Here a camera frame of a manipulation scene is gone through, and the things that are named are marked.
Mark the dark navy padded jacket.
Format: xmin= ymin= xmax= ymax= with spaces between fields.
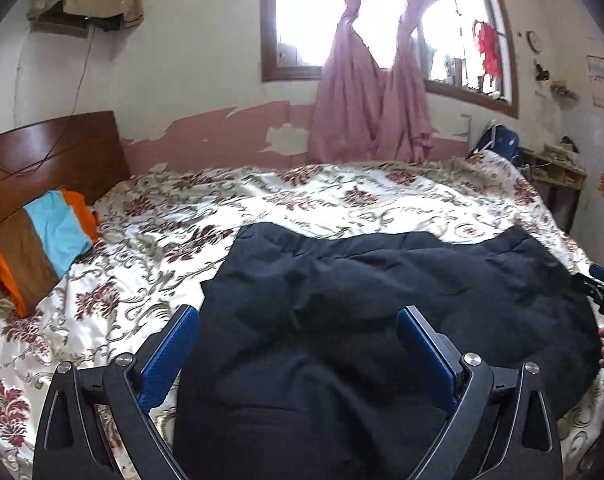
xmin=173 ymin=223 xmax=600 ymax=479

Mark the wooden shelf rack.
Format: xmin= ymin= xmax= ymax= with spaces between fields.
xmin=519 ymin=148 xmax=587 ymax=234

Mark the floral bed cover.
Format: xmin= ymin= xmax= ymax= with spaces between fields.
xmin=0 ymin=153 xmax=590 ymax=479

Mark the blue backpack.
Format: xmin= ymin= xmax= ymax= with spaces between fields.
xmin=468 ymin=120 xmax=520 ymax=162

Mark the orange blue striped pillow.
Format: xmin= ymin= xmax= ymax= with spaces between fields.
xmin=0 ymin=188 xmax=99 ymax=318

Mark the brown wooden headboard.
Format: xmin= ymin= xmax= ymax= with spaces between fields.
xmin=0 ymin=109 xmax=133 ymax=306

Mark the red hanging garment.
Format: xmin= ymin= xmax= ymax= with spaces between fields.
xmin=472 ymin=21 xmax=503 ymax=79

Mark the brown framed window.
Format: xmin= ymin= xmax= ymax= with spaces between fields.
xmin=260 ymin=0 xmax=519 ymax=118

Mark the pink curtain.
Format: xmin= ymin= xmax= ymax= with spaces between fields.
xmin=308 ymin=0 xmax=439 ymax=164

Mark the round wall clock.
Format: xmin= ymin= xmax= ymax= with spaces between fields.
xmin=526 ymin=30 xmax=543 ymax=54

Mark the black wall cable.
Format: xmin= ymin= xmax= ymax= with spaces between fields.
xmin=11 ymin=24 xmax=98 ymax=176

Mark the beige cloth covered wall unit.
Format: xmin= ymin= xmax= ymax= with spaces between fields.
xmin=26 ymin=0 xmax=144 ymax=38

